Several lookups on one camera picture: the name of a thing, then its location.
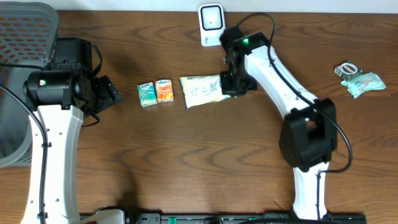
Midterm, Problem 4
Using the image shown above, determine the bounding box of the cream snack bag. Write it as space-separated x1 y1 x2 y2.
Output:
179 75 230 110

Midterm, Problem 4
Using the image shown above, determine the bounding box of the teal tissue box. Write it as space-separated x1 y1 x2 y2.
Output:
137 82 157 108

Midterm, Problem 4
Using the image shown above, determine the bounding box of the orange small packet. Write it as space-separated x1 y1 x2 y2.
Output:
155 80 174 103

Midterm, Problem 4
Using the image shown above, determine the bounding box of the mint green wipes pack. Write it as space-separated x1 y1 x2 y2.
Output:
341 72 386 98

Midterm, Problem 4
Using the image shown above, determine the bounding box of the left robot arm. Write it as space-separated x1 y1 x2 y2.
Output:
22 37 128 223

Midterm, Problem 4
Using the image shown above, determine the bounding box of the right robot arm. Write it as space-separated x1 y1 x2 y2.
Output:
220 26 337 220

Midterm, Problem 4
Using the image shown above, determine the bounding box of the white barcode scanner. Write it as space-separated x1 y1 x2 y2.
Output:
198 3 226 47

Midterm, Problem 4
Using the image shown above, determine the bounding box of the dark grey plastic basket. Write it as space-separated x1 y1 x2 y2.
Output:
1 1 59 167

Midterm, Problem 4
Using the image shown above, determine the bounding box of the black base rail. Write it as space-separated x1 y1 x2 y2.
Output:
79 205 368 224

